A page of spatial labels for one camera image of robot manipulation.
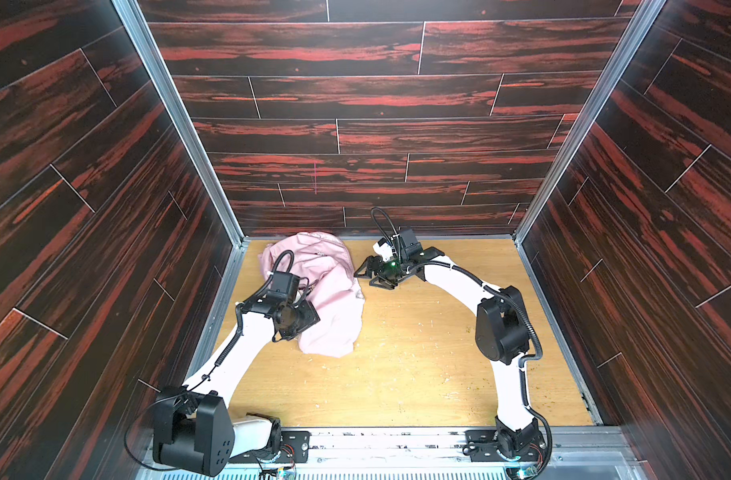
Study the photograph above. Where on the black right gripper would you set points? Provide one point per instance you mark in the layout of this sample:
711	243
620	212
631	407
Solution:
377	270

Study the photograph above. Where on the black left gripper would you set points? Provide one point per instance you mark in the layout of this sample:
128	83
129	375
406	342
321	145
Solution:
303	318

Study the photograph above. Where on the pink zip-up jacket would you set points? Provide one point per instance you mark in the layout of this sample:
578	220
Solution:
337	295

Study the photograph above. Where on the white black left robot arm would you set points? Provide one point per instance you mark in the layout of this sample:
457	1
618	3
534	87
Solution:
192	427

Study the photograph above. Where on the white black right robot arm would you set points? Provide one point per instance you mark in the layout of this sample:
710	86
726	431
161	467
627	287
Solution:
503	334

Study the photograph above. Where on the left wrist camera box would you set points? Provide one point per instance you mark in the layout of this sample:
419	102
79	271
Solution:
284	287

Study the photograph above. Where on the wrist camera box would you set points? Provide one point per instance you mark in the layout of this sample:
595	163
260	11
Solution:
399	247
284	287

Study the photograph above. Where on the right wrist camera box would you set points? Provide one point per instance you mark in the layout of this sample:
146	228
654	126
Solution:
399	247

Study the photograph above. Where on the aluminium frame rail left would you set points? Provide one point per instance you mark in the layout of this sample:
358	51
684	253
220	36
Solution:
142	38

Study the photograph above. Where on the aluminium frame rail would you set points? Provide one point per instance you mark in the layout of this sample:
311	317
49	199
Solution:
638	27
142	38

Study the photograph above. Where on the aluminium frame rail right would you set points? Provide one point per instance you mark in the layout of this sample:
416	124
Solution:
638	27

